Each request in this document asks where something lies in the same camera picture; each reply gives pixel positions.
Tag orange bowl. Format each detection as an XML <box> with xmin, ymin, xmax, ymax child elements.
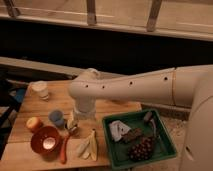
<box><xmin>30</xmin><ymin>126</ymin><xmax>61</xmax><ymax>155</ymax></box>

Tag grey cloth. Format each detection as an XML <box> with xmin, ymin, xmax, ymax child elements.
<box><xmin>109</xmin><ymin>120</ymin><xmax>131</xmax><ymax>142</ymax></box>

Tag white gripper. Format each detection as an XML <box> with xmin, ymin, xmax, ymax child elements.
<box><xmin>66</xmin><ymin>98</ymin><xmax>96</xmax><ymax>129</ymax></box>

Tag white paper cup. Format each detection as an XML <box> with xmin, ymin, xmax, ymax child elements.
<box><xmin>32</xmin><ymin>81</ymin><xmax>49</xmax><ymax>100</ymax></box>

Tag brown chocolate bar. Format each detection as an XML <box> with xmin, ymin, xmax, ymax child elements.
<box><xmin>123</xmin><ymin>128</ymin><xmax>142</xmax><ymax>143</ymax></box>

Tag blue chair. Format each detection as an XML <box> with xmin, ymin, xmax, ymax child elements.
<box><xmin>0</xmin><ymin>79</ymin><xmax>26</xmax><ymax>159</ymax></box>

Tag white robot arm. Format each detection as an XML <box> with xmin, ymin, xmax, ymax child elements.
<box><xmin>68</xmin><ymin>64</ymin><xmax>213</xmax><ymax>171</ymax></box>

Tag small metal cup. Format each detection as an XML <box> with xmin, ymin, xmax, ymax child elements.
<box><xmin>69</xmin><ymin>126</ymin><xmax>78</xmax><ymax>135</ymax></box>

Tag orange-yellow apple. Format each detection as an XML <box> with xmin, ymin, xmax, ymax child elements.
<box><xmin>26</xmin><ymin>117</ymin><xmax>43</xmax><ymax>132</ymax></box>

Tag green plastic tray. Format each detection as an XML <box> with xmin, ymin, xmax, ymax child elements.
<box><xmin>103</xmin><ymin>109</ymin><xmax>177</xmax><ymax>170</ymax></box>

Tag white ball in bowl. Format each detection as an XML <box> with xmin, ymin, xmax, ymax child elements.
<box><xmin>43</xmin><ymin>137</ymin><xmax>56</xmax><ymax>149</ymax></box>

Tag peeled banana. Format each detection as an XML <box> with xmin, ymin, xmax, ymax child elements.
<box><xmin>76</xmin><ymin>130</ymin><xmax>98</xmax><ymax>161</ymax></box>

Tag dark grape bunch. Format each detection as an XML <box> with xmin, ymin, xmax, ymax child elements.
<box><xmin>128</xmin><ymin>136</ymin><xmax>155</xmax><ymax>161</ymax></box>

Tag dark spoon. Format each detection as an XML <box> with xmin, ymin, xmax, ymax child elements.
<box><xmin>143</xmin><ymin>112</ymin><xmax>156</xmax><ymax>134</ymax></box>

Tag wooden railing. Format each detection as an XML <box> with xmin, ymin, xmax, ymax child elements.
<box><xmin>0</xmin><ymin>0</ymin><xmax>213</xmax><ymax>42</ymax></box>

